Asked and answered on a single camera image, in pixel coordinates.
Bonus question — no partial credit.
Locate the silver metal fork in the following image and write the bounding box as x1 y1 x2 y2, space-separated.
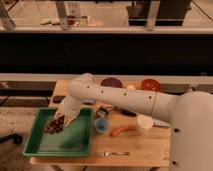
97 151 130 157

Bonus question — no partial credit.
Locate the blue sponge right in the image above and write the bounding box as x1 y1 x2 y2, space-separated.
153 119 170 128

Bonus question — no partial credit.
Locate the yellow orange fruit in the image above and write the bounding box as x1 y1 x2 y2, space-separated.
127 85 136 90

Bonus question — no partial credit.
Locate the black rectangular block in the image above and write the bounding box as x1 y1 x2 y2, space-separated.
53 95 64 104

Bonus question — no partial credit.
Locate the orange red bowl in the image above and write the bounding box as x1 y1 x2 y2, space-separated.
141 79 160 92

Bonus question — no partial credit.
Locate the blue sponge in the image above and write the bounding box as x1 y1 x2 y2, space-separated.
83 99 95 105
153 119 170 128

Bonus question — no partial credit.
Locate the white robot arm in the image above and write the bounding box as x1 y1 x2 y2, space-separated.
56 73 213 171

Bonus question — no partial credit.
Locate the green plastic tray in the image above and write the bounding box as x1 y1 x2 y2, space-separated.
23 108 93 157

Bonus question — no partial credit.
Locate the black object on floor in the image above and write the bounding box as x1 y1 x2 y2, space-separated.
0 133 23 145

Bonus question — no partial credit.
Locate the small blue cup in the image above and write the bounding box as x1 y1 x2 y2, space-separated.
94 118 108 134

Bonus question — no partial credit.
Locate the dark red grape bunch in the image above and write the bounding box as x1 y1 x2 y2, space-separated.
44 116 64 134

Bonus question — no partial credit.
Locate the black handled peeler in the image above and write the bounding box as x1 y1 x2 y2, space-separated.
113 107 137 117

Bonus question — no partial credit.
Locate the blue sponge left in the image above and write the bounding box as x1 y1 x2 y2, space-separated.
83 99 95 105

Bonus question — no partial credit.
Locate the purple bowl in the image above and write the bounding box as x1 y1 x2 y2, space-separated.
101 77 122 88

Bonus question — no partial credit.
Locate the orange carrot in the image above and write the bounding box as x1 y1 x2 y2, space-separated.
111 125 136 137

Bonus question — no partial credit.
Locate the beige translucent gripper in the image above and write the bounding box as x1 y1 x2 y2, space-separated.
54 107 80 127

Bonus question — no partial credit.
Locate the small dark metal clip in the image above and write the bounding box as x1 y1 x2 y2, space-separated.
96 107 109 118

